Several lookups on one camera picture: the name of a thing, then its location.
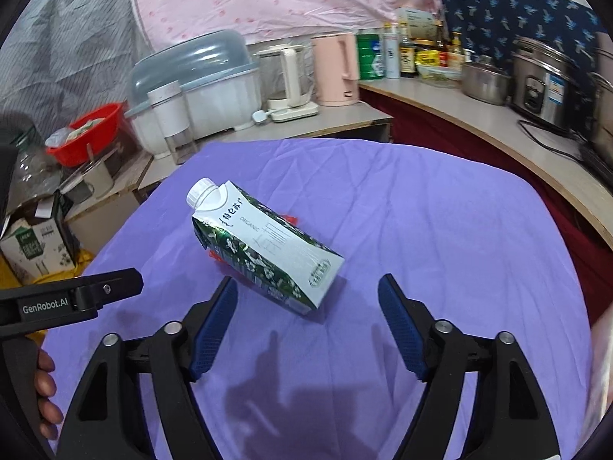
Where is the green white milk carton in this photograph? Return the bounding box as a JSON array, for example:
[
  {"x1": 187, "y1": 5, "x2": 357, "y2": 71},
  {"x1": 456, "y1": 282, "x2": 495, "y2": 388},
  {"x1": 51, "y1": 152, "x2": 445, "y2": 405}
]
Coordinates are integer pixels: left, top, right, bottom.
[{"x1": 186, "y1": 179, "x2": 344, "y2": 316}]

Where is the white trash bin bag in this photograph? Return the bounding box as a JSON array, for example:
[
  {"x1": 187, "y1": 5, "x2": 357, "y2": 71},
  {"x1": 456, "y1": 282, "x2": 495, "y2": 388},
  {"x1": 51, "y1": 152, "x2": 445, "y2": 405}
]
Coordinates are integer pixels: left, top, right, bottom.
[{"x1": 583, "y1": 306, "x2": 613, "y2": 440}]

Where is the person's left hand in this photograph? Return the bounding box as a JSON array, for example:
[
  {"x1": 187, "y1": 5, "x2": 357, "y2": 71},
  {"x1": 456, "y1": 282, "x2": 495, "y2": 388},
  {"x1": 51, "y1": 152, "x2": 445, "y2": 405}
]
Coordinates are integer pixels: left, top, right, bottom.
[{"x1": 33, "y1": 349, "x2": 63, "y2": 440}]

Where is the cardboard box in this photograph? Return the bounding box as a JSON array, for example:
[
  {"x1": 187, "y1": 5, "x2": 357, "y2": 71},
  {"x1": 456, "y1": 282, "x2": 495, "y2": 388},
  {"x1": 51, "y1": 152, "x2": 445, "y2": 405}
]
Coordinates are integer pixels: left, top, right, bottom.
[{"x1": 1, "y1": 191, "x2": 77, "y2": 284}]

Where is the purple tablecloth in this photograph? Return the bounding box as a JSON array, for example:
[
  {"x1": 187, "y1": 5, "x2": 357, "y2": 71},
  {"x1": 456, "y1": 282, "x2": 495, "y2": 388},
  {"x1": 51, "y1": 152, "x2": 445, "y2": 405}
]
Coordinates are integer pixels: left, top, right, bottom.
[{"x1": 44, "y1": 139, "x2": 592, "y2": 459}]

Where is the red plastic basin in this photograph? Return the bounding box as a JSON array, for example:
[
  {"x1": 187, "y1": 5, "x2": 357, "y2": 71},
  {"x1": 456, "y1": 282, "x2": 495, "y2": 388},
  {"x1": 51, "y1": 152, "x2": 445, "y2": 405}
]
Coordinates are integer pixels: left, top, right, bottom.
[{"x1": 46, "y1": 103, "x2": 124, "y2": 167}]

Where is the white blender cup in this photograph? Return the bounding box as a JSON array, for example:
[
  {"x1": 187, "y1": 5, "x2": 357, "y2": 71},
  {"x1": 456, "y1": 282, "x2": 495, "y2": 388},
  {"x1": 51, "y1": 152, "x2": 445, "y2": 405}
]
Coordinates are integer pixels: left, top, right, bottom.
[{"x1": 148, "y1": 81, "x2": 197, "y2": 165}]

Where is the red plastic bag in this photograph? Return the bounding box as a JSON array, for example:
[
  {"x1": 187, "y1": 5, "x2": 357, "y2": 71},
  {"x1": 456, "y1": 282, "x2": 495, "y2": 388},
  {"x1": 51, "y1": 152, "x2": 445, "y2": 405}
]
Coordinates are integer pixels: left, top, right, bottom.
[{"x1": 208, "y1": 214, "x2": 300, "y2": 264}]

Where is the large steel steamer pot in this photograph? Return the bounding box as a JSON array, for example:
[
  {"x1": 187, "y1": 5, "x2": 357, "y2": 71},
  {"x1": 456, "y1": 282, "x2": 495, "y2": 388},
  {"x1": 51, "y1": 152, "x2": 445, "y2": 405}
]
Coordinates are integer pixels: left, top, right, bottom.
[{"x1": 581, "y1": 47, "x2": 613, "y2": 189}]

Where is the white dish rack box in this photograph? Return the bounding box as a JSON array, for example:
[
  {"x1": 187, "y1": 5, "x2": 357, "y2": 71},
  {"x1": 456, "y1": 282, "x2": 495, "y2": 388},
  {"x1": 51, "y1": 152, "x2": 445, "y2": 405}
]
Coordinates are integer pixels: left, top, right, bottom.
[{"x1": 125, "y1": 29, "x2": 262, "y2": 159}]

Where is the small steel bowl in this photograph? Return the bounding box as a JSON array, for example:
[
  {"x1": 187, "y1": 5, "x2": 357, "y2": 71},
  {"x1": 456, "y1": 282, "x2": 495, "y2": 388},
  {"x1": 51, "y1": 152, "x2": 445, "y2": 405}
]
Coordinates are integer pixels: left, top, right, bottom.
[{"x1": 460, "y1": 62, "x2": 511, "y2": 106}]

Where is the steel rice cooker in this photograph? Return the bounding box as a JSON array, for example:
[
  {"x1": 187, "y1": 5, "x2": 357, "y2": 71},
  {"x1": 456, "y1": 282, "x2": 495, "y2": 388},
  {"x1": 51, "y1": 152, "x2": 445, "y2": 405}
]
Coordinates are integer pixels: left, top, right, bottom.
[{"x1": 510, "y1": 36, "x2": 580, "y2": 136}]

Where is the white glass kettle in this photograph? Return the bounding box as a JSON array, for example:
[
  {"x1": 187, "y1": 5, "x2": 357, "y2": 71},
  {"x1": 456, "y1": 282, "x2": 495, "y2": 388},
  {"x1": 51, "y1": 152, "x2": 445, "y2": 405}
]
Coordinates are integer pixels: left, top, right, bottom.
[{"x1": 252, "y1": 44, "x2": 319, "y2": 125}]

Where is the dark soy sauce bottle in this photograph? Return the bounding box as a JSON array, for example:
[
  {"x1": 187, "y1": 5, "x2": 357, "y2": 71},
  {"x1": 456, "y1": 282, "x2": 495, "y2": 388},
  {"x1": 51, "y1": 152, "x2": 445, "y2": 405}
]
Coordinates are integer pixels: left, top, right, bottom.
[{"x1": 399, "y1": 22, "x2": 418, "y2": 78}]

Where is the green can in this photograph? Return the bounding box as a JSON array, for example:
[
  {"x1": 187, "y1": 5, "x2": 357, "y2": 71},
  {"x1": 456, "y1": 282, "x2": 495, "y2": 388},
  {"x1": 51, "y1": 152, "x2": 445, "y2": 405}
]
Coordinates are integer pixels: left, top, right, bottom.
[{"x1": 356, "y1": 33, "x2": 385, "y2": 80}]

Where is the white bottle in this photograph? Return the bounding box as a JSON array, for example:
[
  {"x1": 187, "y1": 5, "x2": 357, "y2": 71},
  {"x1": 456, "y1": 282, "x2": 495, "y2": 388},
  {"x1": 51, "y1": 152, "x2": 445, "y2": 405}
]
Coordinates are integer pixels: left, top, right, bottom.
[{"x1": 382, "y1": 22, "x2": 400, "y2": 79}]

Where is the pink electric kettle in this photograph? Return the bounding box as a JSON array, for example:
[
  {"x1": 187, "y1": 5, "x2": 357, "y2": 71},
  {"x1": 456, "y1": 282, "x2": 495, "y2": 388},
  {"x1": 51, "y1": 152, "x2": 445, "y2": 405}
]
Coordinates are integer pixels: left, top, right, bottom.
[{"x1": 312, "y1": 32, "x2": 359, "y2": 107}]

